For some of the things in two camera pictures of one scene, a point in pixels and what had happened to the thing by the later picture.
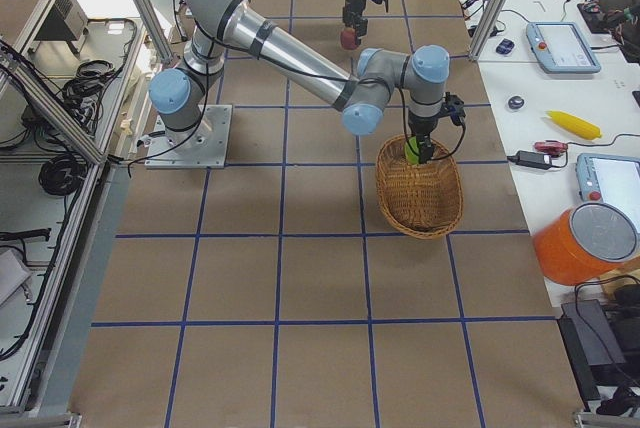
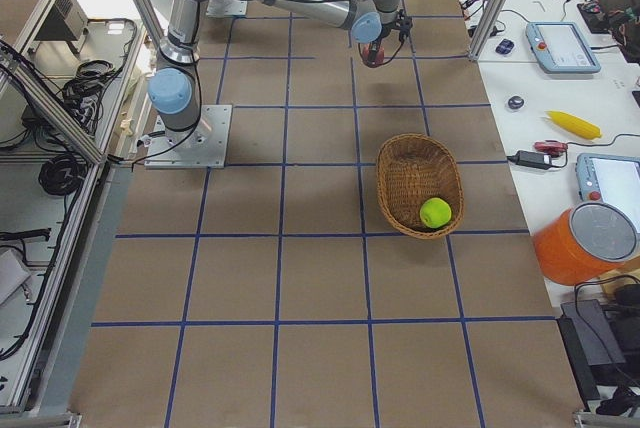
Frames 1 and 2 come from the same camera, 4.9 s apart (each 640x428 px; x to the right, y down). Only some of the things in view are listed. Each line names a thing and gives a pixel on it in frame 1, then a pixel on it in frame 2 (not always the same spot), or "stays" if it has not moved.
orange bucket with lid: x=583 y=240 stays
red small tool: x=550 y=147 stays
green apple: x=412 y=150 → x=435 y=212
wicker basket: x=421 y=200 stays
